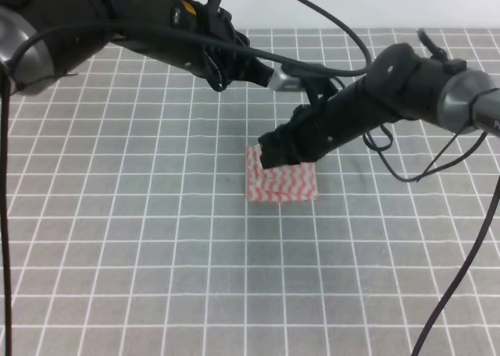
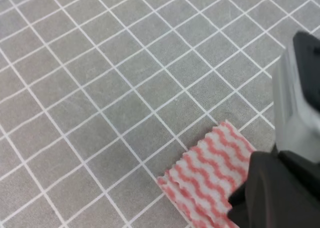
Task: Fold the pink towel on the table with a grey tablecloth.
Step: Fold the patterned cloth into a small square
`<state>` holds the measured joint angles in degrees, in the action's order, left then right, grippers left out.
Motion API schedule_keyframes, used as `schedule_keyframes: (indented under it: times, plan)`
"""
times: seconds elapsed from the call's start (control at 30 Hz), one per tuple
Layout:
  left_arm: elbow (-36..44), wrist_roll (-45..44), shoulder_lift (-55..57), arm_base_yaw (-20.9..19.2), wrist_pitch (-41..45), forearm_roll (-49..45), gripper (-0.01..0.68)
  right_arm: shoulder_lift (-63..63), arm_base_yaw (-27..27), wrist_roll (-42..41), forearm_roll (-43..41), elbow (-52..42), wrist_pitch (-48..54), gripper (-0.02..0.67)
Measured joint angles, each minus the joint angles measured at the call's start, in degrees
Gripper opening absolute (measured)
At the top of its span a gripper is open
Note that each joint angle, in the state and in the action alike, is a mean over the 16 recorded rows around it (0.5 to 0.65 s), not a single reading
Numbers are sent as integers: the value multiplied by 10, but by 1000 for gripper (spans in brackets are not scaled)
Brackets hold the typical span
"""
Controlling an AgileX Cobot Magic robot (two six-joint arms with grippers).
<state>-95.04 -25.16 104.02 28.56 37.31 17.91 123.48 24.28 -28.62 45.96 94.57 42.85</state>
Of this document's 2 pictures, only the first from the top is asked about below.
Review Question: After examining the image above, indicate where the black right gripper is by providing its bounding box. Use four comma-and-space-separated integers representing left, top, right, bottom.
258, 80, 387, 169

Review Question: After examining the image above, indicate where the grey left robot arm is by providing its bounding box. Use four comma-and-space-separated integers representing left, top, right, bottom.
1, 0, 273, 96

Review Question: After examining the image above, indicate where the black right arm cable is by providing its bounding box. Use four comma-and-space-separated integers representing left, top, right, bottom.
362, 27, 500, 356

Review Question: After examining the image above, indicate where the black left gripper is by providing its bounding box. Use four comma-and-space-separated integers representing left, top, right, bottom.
155, 0, 273, 92

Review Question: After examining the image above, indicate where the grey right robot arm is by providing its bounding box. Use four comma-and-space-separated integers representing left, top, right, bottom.
259, 44, 499, 169

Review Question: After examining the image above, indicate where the grey checkered tablecloth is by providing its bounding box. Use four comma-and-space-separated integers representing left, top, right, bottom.
8, 46, 499, 355

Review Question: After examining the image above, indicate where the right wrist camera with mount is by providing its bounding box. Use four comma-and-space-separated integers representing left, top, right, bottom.
268, 64, 345, 107

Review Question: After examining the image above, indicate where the pink white wavy striped towel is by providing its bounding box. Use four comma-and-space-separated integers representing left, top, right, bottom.
245, 145, 319, 203

